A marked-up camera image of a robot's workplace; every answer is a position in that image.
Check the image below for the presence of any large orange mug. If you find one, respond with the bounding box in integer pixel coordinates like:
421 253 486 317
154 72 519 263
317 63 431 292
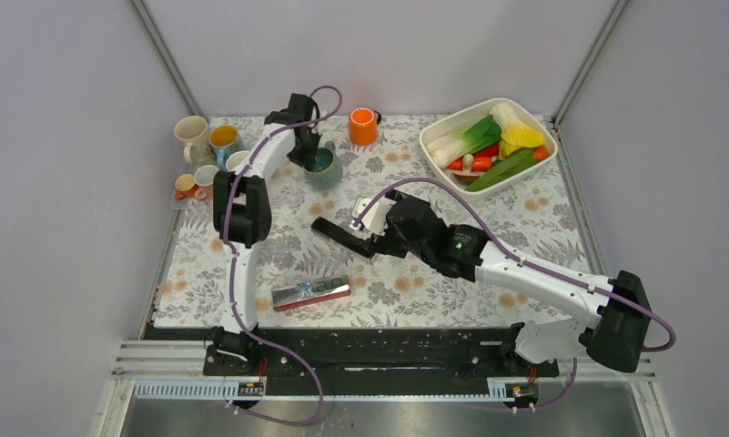
349 107 382 147

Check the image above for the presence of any green ceramic mug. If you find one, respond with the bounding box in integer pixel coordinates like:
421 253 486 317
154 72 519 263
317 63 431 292
304 140 343 190

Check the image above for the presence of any light pink mug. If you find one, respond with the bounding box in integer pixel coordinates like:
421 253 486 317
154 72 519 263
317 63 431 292
225 150 250 172

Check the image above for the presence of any cream ceramic mug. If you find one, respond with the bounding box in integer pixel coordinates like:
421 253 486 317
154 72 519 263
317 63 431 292
174 116 215 165

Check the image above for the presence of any salmon pink printed mug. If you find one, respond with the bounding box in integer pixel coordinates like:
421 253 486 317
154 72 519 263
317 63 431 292
194 165 218 201

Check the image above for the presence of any small orange cup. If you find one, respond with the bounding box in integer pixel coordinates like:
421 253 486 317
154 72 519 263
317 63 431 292
174 173 199 201

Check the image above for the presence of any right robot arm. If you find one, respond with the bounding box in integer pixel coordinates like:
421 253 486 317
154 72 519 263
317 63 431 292
350 190 651 375

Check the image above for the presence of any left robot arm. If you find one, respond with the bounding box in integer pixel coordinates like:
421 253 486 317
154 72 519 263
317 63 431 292
212 93 326 374

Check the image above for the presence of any black rectangular box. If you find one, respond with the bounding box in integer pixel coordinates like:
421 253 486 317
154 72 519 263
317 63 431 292
311 217 375 259

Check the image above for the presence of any wooden toy mushroom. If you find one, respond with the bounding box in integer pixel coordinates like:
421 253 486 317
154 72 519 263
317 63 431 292
451 154 481 186

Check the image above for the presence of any orange toy carrot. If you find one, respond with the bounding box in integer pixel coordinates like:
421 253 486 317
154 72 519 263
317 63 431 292
446 144 551 172

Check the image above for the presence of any floral tablecloth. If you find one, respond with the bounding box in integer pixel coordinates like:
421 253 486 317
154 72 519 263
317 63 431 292
154 114 606 330

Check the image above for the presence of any silver red stapler box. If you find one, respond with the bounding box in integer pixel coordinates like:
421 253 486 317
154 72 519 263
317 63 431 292
271 274 351 312

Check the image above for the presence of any yellow toy cabbage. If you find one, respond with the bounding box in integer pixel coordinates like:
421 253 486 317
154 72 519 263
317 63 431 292
489 102 545 160

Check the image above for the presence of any white plastic basin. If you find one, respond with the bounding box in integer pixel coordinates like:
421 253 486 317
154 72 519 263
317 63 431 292
419 97 559 201

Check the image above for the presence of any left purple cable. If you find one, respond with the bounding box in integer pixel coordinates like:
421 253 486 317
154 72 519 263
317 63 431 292
220 85 344 428

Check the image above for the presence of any purple cable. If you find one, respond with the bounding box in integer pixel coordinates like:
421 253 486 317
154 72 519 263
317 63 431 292
220 85 344 428
354 177 677 414

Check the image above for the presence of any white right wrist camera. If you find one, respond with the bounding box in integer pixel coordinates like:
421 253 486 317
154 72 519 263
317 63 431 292
349 197 396 236

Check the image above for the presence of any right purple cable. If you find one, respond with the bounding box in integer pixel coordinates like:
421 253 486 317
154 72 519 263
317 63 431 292
354 177 677 414

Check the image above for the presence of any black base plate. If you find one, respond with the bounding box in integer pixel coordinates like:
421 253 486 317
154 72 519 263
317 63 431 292
202 326 562 398

